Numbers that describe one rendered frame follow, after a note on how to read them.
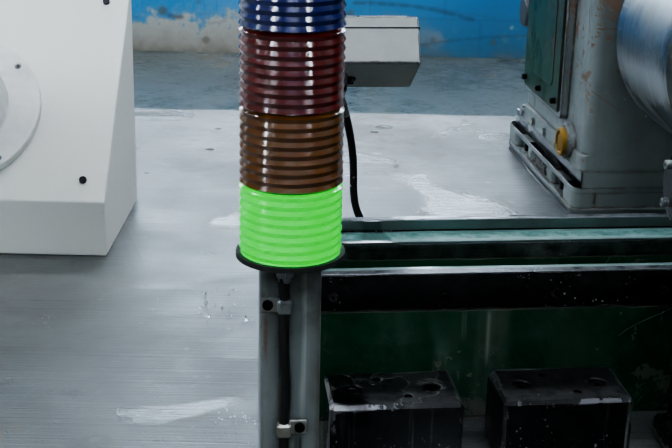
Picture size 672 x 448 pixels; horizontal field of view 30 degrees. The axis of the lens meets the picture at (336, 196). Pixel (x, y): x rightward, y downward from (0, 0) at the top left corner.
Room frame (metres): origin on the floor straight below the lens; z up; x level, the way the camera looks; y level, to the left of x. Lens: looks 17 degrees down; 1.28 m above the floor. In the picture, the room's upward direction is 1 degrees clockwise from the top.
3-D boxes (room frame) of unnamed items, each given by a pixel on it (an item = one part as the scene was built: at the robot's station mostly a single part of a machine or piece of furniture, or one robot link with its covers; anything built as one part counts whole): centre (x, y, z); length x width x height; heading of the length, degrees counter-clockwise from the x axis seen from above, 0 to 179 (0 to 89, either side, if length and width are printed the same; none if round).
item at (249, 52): (0.69, 0.03, 1.14); 0.06 x 0.06 x 0.04
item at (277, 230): (0.69, 0.03, 1.05); 0.06 x 0.06 x 0.04
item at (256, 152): (0.69, 0.03, 1.10); 0.06 x 0.06 x 0.04
